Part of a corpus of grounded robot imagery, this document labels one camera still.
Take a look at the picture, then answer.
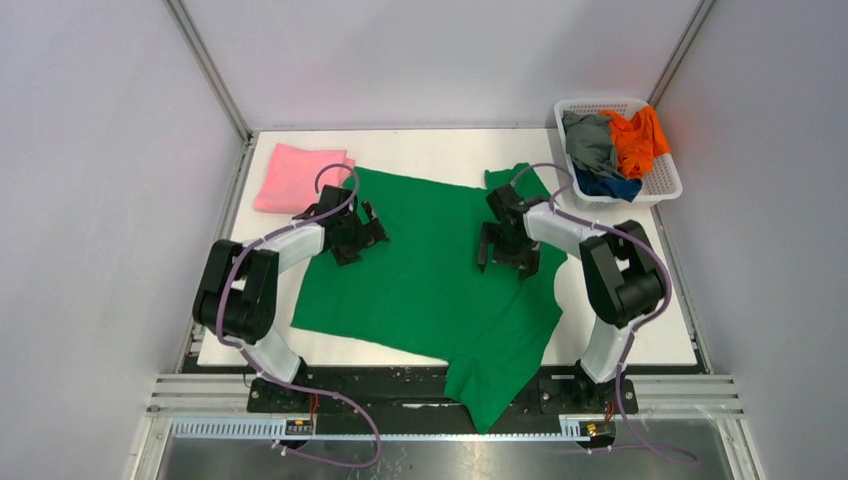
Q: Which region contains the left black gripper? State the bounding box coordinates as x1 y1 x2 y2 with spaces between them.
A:
332 199 389 265

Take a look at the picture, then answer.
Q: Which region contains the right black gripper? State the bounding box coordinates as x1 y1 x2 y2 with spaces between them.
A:
478 220 542 280

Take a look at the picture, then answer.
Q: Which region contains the green t shirt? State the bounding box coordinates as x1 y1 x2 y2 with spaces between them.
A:
291 163 567 434

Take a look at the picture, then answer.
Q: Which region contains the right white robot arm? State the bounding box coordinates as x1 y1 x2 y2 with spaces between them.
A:
476 184 671 412

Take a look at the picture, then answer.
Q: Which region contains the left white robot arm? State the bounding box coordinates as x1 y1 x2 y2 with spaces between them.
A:
192 186 389 411

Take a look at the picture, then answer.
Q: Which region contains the folded pink t shirt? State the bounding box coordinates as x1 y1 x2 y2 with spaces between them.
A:
253 143 355 215

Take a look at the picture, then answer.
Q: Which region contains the blue t shirt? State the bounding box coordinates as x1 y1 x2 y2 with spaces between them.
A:
575 168 643 203

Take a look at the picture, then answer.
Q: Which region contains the grey t shirt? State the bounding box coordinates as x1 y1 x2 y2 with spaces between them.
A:
562 110 625 180

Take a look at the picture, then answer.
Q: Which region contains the white plastic laundry basket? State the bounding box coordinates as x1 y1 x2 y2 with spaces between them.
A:
553 97 683 211

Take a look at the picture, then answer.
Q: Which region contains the orange t shirt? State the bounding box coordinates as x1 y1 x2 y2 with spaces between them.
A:
600 106 671 180

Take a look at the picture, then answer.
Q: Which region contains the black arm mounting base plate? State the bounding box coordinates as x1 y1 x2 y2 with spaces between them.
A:
246 366 639 435

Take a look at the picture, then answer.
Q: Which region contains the aluminium frame rail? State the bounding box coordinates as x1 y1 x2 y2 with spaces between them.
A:
164 0 252 143

